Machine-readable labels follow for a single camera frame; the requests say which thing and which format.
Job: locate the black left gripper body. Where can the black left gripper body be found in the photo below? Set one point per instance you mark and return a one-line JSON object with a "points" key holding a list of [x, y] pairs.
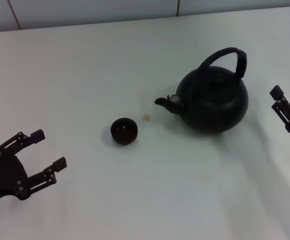
{"points": [[6, 175]]}

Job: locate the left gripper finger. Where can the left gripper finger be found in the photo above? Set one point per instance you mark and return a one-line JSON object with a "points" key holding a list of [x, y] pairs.
{"points": [[20, 140], [45, 177]]}

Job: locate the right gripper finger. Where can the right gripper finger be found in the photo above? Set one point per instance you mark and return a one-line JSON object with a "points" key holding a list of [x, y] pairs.
{"points": [[285, 111]]}

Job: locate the black round teapot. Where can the black round teapot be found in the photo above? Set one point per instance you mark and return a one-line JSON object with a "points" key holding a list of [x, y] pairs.
{"points": [[215, 112]]}

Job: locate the small black teacup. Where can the small black teacup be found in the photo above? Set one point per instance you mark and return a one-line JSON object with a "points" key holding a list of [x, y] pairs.
{"points": [[123, 138]]}

